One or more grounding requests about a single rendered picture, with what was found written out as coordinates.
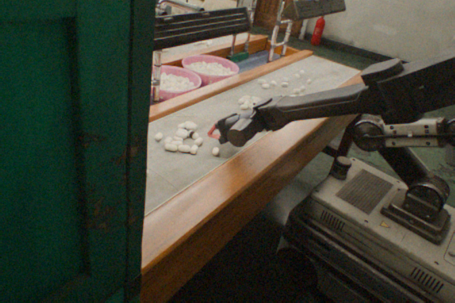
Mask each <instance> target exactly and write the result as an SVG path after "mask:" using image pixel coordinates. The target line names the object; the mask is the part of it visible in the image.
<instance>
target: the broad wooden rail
mask: <svg viewBox="0 0 455 303"><path fill-rule="evenodd" d="M364 70H365V69H364ZM364 70H362V71H360V72H358V73H357V74H356V75H354V76H352V77H351V78H350V79H348V80H346V81H345V82H344V83H342V84H341V85H339V87H337V88H341V87H347V86H350V85H353V84H357V83H361V82H363V80H362V78H361V76H360V74H361V73H362V72H363V71H364ZM337 88H336V89H337ZM357 115H358V114H349V115H342V116H331V117H330V118H319V119H312V120H300V121H295V122H292V123H289V124H288V125H286V126H285V127H284V128H283V129H280V130H278V131H274V132H272V131H271V132H270V133H268V134H266V135H265V136H264V137H262V138H260V139H259V140H258V141H256V142H255V143H253V144H252V145H250V146H249V147H248V148H247V149H245V150H244V151H242V152H240V153H239V154H237V155H236V156H234V157H233V158H231V159H230V160H228V161H227V162H226V163H224V164H222V165H221V166H220V167H218V168H216V169H215V170H214V171H211V172H210V173H209V174H207V175H205V176H204V177H203V178H202V179H201V180H199V181H198V182H196V183H195V184H193V185H192V186H190V187H188V188H187V189H186V190H184V191H182V192H181V193H179V194H177V195H176V196H175V197H173V198H172V199H170V200H169V201H168V202H166V203H164V204H163V205H161V206H160V207H158V208H157V209H156V210H155V211H153V212H152V213H150V214H149V215H147V216H145V217H144V228H143V235H142V269H141V273H142V284H141V291H140V294H139V303H166V302H167V301H168V300H169V299H170V298H171V297H172V296H173V295H174V294H175V293H176V292H177V291H178V290H180V289H181V288H182V287H183V286H184V285H185V284H186V283H187V282H188V281H189V280H190V279H191V278H192V277H193V276H194V275H195V274H196V273H197V272H198V271H199V270H200V269H201V268H202V267H203V266H204V265H205V264H206V263H207V262H208V261H209V260H210V259H211V258H212V257H214V255H216V253H218V251H219V250H221V249H222V248H223V247H224V246H225V245H226V244H227V243H228V242H229V241H230V239H231V238H233V236H235V234H236V233H237V232H238V231H239V230H241V228H243V227H244V226H245V225H246V224H247V223H248V222H249V221H250V220H251V219H253V218H254V217H255V216H256V215H257V214H258V213H259V212H260V211H261V210H262V208H263V207H264V206H265V205H266V204H267V203H268V202H269V201H270V200H271V199H272V198H273V197H275V196H276V195H277V194H278V193H279V192H280V191H281V190H282V189H283V188H284V187H285V186H287V185H288V184H289V183H290V182H291V181H292V180H293V178H294V177H295V176H296V175H297V174H298V173H299V172H300V171H301V170H302V169H303V168H305V167H306V166H307V165H308V164H309V163H310V162H311V161H312V160H313V159H314V158H315V157H316V156H317V155H318V154H319V153H320V152H321V151H322V150H323V149H324V148H325V147H326V146H327V145H328V144H329V143H330V142H331V141H332V140H333V139H334V138H335V137H336V136H337V135H338V134H339V133H340V132H341V131H342V130H343V129H344V128H345V127H346V126H348V125H349V124H350V123H351V122H352V121H353V120H354V119H355V118H356V116H357Z"/></svg>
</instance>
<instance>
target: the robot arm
mask: <svg viewBox="0 0 455 303"><path fill-rule="evenodd" d="M360 76H361V78H362V80H363V82H361V83H357V84H353V85H350V86H347V87H341V88H337V89H331V90H327V91H320V92H317V93H311V94H307V95H301V96H288V95H286V96H282V95H281V96H277V97H268V98H266V99H263V100H261V101H258V102H257V103H256V104H255V105H254V106H253V110H249V111H247V112H244V113H241V114H237V113H233V114H229V115H227V116H225V117H223V118H222V119H221V120H218V121H217V122H215V124H214V125H213V126H212V127H211V129H210V130H209V131H208V133H207V135H208V136H209V137H210V138H214V139H218V140H219V142H220V144H223V143H227V142H228V141H229V142H230V143H231V144H232V145H234V146H236V147H243V146H244V145H245V144H246V143H247V142H248V141H249V140H251V139H252V138H253V137H254V136H255V135H256V134H257V133H258V132H259V133H261V132H262V131H263V129H265V130H266V131H267V132H268V131H272V132H274V131H278V130H280V129H283V128H284V127H285V126H286V125H288V124H289V123H292V122H295V121H300V120H312V119H319V118H330V117H331V116H342V115H349V114H372V115H375V116H379V115H381V118H382V120H383V122H384V124H385V126H387V125H396V124H412V123H414V122H418V121H419V120H421V119H422V118H424V117H425V112H430V111H433V110H437V109H440V108H444V107H447V106H451V105H454V104H455V39H454V40H453V41H452V42H451V43H450V44H449V45H448V47H447V48H446V49H445V50H444V51H443V52H441V53H440V54H439V55H437V56H435V57H430V58H427V59H424V60H419V61H416V62H410V63H407V64H402V63H401V61H400V59H394V60H389V61H386V62H381V63H378V64H373V65H371V66H369V67H367V69H365V70H364V71H363V72H362V73H361V74H360ZM421 86H424V87H423V88H421V89H420V87H421ZM216 129H219V132H220V134H213V132H214V131H215V130H216Z"/></svg>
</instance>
